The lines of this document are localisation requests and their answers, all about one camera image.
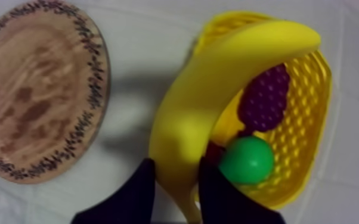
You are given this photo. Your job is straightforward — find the yellow plastic basket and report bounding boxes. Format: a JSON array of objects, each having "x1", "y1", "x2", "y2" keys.
[{"x1": 193, "y1": 11, "x2": 333, "y2": 210}]

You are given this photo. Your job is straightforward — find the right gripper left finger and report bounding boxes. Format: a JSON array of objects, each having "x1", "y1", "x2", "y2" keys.
[{"x1": 71, "y1": 158, "x2": 156, "y2": 224}]

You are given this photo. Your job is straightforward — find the purple toy grapes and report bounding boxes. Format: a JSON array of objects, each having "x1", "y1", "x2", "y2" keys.
[{"x1": 237, "y1": 63, "x2": 291, "y2": 136}]

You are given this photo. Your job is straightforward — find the round wooden board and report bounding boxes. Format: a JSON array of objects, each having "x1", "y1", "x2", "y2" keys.
[{"x1": 0, "y1": 0, "x2": 112, "y2": 185}]

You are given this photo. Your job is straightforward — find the green toy pear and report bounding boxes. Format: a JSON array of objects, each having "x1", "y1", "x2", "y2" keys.
[{"x1": 218, "y1": 135, "x2": 276, "y2": 185}]

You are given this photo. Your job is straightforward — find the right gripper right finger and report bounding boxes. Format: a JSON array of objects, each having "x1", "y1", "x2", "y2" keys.
[{"x1": 198, "y1": 156, "x2": 287, "y2": 224}]

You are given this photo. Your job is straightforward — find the yellow toy banana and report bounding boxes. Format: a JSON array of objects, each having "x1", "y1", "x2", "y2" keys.
[{"x1": 148, "y1": 20, "x2": 322, "y2": 224}]

